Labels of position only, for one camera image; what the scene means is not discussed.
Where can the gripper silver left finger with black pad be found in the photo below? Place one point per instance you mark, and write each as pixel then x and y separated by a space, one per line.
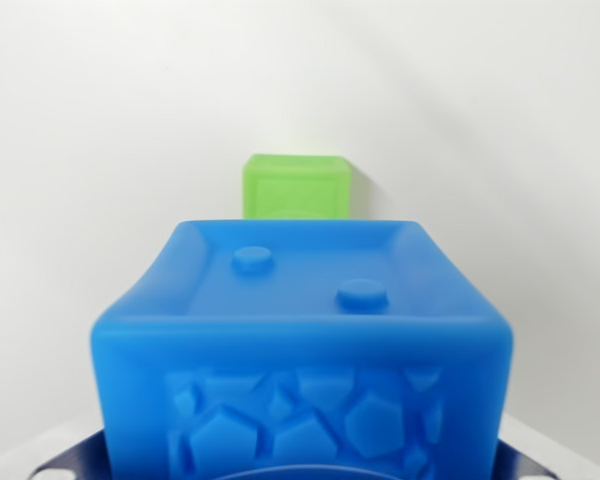
pixel 77 455

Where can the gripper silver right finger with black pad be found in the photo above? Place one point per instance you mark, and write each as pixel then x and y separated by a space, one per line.
pixel 520 460

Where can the blue textured rubber cube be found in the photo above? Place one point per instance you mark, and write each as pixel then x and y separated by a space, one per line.
pixel 300 340

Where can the green rubber cube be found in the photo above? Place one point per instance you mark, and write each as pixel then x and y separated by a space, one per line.
pixel 295 192

